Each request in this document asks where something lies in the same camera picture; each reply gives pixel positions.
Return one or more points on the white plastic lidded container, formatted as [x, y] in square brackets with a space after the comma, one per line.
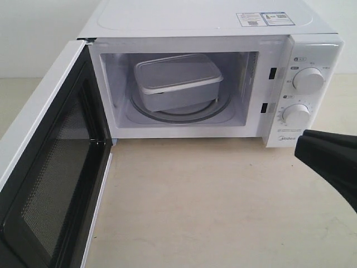
[177, 81]

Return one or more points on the blue label sticker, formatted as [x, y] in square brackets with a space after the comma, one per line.
[277, 19]

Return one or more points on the white microwave oven body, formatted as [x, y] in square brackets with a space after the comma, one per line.
[258, 64]

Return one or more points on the lower white control knob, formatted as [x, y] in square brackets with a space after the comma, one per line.
[297, 114]

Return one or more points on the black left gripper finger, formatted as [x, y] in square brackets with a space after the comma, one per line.
[326, 141]

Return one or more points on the white label sticker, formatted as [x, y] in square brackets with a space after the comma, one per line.
[251, 19]

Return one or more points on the upper white control knob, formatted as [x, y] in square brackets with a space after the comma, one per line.
[308, 80]

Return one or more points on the white microwave door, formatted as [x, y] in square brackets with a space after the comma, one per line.
[55, 158]

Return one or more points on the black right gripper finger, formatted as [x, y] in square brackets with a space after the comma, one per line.
[338, 168]

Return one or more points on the white control knob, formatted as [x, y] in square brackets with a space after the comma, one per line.
[308, 80]
[297, 114]

